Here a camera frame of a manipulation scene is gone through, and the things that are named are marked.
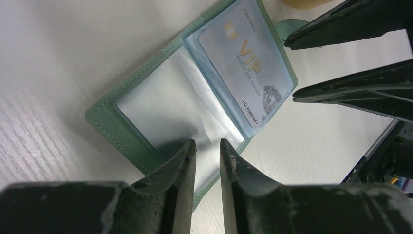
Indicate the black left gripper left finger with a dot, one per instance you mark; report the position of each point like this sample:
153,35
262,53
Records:
159,203

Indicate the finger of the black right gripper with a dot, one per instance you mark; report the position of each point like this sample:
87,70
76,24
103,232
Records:
352,20
385,91

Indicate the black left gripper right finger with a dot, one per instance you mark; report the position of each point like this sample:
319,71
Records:
254,203

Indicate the yellow oval tray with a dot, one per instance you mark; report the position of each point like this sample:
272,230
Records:
305,4

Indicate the white credit card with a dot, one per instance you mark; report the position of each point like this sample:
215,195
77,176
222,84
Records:
245,56

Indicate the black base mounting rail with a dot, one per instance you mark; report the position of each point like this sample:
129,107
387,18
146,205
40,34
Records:
388,160

